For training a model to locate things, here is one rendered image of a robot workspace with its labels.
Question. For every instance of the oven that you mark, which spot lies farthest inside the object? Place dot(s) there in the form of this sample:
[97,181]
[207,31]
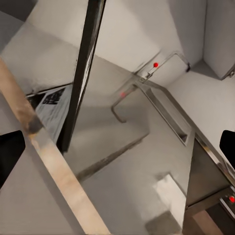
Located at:
[214,214]

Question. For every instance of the drop in sink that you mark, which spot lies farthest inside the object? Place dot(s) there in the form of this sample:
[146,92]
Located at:
[164,106]

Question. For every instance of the poster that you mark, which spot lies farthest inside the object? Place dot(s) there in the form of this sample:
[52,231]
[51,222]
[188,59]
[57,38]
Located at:
[88,43]

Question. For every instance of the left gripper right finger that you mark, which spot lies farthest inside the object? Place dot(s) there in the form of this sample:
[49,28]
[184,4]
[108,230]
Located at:
[227,146]

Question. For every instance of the cabinet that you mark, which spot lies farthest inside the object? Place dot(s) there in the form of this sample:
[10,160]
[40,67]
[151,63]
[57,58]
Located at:
[219,56]
[221,17]

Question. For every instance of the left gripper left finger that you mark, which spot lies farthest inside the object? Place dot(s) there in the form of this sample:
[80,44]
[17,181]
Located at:
[12,145]

